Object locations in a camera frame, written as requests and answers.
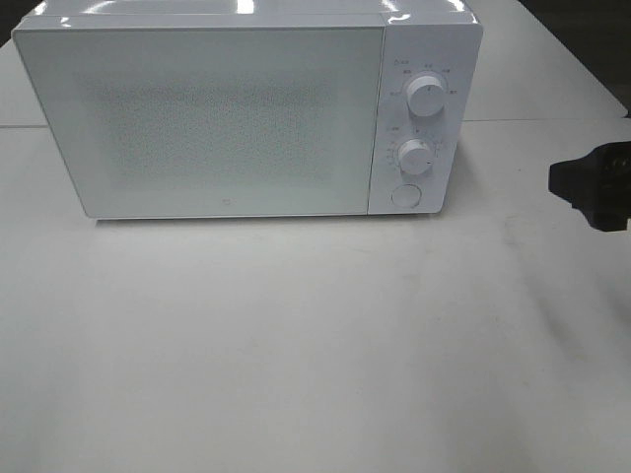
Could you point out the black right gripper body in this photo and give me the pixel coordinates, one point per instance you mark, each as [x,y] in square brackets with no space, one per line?
[597,185]

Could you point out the white timer knob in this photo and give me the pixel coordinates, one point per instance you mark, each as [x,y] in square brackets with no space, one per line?
[415,157]

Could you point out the round white door button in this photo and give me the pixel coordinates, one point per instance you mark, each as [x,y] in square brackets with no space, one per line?
[407,196]

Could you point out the white microwave door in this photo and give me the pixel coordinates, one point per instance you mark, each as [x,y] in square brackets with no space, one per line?
[184,124]

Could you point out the upper white power knob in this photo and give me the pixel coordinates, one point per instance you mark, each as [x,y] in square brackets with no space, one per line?
[425,94]

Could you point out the white microwave oven body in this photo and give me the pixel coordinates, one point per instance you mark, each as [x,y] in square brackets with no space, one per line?
[437,36]

